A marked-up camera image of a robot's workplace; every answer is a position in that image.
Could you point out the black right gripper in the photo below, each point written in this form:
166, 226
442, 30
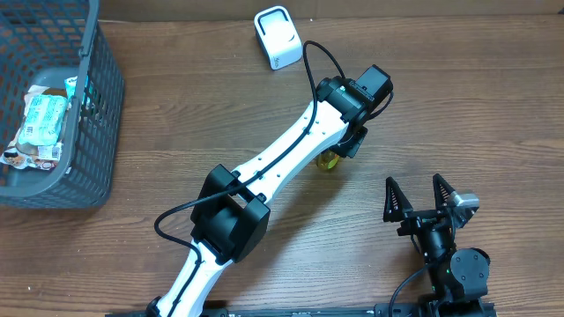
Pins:
396, 211

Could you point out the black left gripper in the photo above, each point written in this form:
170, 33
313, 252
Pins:
347, 143

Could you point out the yellow liquid bottle grey cap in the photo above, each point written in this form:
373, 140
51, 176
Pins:
327, 160

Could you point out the green white Knorr container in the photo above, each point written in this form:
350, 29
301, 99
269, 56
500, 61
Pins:
70, 84

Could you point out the mint green snack packet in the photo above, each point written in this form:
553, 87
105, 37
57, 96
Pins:
44, 120

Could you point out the brown printed snack pouch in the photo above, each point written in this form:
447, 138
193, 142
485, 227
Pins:
23, 156

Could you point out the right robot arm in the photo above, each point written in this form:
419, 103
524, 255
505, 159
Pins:
458, 277

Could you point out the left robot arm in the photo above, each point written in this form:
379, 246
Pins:
232, 212

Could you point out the white barcode scanner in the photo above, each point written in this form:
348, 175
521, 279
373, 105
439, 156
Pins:
278, 37

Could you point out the dark grey mesh basket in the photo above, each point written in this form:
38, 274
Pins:
43, 43

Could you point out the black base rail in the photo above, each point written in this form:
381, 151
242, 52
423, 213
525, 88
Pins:
378, 310

